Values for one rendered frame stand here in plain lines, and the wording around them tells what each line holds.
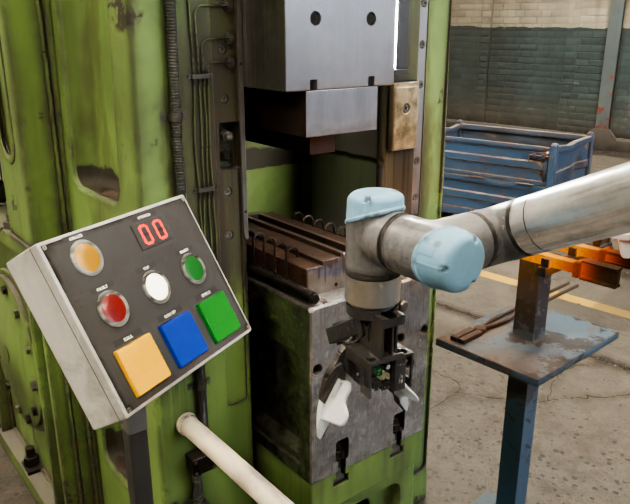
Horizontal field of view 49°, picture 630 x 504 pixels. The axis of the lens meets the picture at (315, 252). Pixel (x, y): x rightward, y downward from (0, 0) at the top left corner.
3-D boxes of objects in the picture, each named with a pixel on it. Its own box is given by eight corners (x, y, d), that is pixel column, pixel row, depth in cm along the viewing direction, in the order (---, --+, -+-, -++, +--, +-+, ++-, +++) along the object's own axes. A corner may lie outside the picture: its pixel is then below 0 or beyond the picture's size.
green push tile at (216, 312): (242, 326, 124) (223, 289, 123) (218, 343, 117) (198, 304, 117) (235, 329, 125) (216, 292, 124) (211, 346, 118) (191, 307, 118)
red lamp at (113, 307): (133, 321, 104) (131, 294, 103) (103, 329, 101) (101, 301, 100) (125, 314, 106) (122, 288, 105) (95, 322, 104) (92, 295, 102)
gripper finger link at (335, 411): (321, 449, 92) (356, 389, 92) (300, 428, 97) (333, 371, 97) (337, 455, 94) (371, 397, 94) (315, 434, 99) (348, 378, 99)
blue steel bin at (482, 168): (586, 222, 547) (598, 131, 524) (546, 246, 489) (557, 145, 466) (453, 199, 620) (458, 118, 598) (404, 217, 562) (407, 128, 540)
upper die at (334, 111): (376, 129, 154) (378, 86, 151) (306, 138, 143) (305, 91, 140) (270, 111, 186) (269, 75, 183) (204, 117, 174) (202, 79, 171)
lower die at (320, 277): (372, 278, 166) (373, 244, 163) (306, 297, 154) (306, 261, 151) (272, 237, 197) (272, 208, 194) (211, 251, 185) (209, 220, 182)
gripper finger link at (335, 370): (316, 400, 95) (348, 345, 95) (310, 395, 96) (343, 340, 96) (339, 410, 97) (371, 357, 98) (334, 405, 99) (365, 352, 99)
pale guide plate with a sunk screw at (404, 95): (417, 148, 181) (420, 81, 176) (392, 151, 176) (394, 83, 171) (411, 146, 183) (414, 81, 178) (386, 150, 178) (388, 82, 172)
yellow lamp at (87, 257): (107, 270, 104) (104, 243, 102) (76, 277, 101) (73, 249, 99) (99, 265, 106) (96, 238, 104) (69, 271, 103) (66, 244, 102)
